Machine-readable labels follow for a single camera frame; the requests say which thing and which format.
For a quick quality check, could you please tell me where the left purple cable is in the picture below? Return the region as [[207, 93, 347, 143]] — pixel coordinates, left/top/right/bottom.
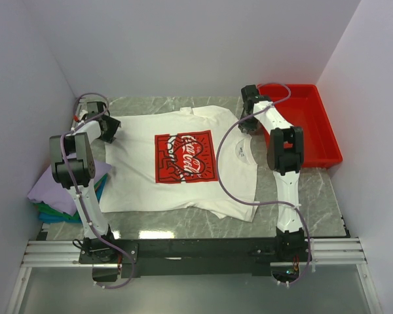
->
[[61, 93, 141, 290]]

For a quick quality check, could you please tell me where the purple cable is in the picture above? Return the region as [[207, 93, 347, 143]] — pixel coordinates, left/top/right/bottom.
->
[[215, 83, 315, 288], [61, 93, 141, 290]]

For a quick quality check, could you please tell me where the aluminium rail frame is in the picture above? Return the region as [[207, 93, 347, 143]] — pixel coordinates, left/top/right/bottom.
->
[[6, 237, 383, 313]]

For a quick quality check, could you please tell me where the folded lavender t-shirt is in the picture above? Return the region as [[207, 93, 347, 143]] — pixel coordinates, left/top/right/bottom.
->
[[27, 160, 112, 220]]

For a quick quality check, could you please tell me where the white t-shirt red print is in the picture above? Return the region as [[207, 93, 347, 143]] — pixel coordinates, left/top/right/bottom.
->
[[100, 105, 257, 222]]

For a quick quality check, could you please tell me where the red plastic bin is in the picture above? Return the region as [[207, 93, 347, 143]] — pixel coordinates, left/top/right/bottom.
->
[[257, 84, 343, 169]]

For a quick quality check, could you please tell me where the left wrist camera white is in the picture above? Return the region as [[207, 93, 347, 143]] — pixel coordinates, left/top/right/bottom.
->
[[73, 110, 88, 124]]

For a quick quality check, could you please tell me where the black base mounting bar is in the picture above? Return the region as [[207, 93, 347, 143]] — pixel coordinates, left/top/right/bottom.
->
[[79, 237, 311, 282]]

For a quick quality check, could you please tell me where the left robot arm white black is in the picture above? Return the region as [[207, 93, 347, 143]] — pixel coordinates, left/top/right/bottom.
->
[[49, 101, 121, 263]]

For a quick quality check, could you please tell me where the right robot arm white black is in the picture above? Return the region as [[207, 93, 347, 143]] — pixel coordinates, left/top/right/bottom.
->
[[239, 85, 304, 261]]

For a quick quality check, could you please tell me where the folded green t-shirt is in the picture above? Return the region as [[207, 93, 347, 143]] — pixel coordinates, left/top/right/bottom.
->
[[32, 173, 111, 220]]

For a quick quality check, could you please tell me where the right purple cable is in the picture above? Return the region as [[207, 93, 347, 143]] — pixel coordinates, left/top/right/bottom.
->
[[215, 83, 315, 288]]

